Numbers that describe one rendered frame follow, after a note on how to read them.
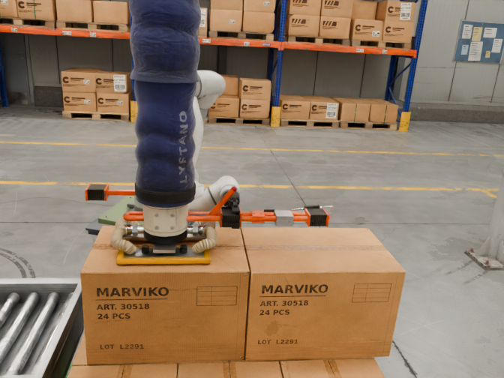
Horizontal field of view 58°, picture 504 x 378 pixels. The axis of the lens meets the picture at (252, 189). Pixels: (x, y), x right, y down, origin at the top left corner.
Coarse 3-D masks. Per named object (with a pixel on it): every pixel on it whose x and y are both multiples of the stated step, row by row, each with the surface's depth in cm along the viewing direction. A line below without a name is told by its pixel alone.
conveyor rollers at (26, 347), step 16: (32, 304) 205; (48, 304) 204; (64, 304) 206; (0, 320) 193; (16, 320) 192; (16, 336) 187; (32, 336) 184; (48, 336) 186; (0, 352) 174; (16, 352) 175; (16, 368) 167; (32, 368) 168
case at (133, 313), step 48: (96, 240) 181; (240, 240) 189; (96, 288) 160; (144, 288) 162; (192, 288) 165; (240, 288) 167; (96, 336) 167; (144, 336) 169; (192, 336) 172; (240, 336) 174
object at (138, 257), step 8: (136, 248) 170; (144, 248) 166; (152, 248) 171; (176, 248) 172; (184, 248) 168; (208, 248) 175; (120, 256) 164; (128, 256) 164; (136, 256) 164; (144, 256) 164; (152, 256) 165; (160, 256) 165; (168, 256) 166; (176, 256) 166; (184, 256) 167; (192, 256) 167; (200, 256) 167; (208, 256) 168; (120, 264) 163; (128, 264) 163
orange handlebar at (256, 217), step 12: (108, 192) 193; (120, 192) 194; (132, 192) 195; (132, 216) 170; (192, 216) 173; (204, 216) 174; (216, 216) 174; (252, 216) 177; (264, 216) 176; (300, 216) 180
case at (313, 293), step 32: (256, 256) 176; (288, 256) 178; (320, 256) 179; (352, 256) 181; (384, 256) 183; (256, 288) 167; (288, 288) 169; (320, 288) 170; (352, 288) 172; (384, 288) 174; (256, 320) 172; (288, 320) 174; (320, 320) 175; (352, 320) 177; (384, 320) 179; (256, 352) 177; (288, 352) 179; (320, 352) 181; (352, 352) 183; (384, 352) 185
